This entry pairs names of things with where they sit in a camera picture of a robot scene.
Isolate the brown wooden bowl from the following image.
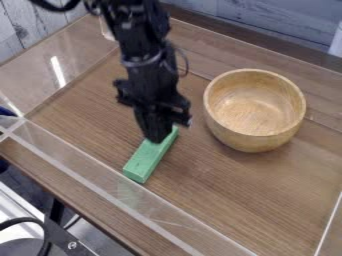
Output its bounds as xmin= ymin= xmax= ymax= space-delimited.
xmin=203 ymin=68 xmax=307 ymax=153

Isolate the black table leg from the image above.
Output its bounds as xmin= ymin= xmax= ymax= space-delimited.
xmin=48 ymin=199 xmax=66 ymax=224

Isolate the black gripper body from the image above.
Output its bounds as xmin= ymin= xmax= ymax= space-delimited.
xmin=114 ymin=49 xmax=191 ymax=126

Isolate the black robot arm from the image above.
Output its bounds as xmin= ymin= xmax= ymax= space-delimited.
xmin=84 ymin=0 xmax=191 ymax=143

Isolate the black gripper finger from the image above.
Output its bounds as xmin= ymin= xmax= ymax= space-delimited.
xmin=148 ymin=113 xmax=172 ymax=144
xmin=134 ymin=107 xmax=152 ymax=139

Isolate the green rectangular block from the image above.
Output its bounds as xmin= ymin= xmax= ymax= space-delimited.
xmin=123 ymin=126 xmax=179 ymax=184

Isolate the black metal bracket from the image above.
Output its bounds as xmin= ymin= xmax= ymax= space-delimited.
xmin=42 ymin=219 xmax=99 ymax=256

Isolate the clear acrylic enclosure wall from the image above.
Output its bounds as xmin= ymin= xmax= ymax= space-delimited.
xmin=0 ymin=9 xmax=342 ymax=256

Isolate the black cable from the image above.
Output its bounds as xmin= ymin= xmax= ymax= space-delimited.
xmin=0 ymin=217 xmax=52 ymax=256

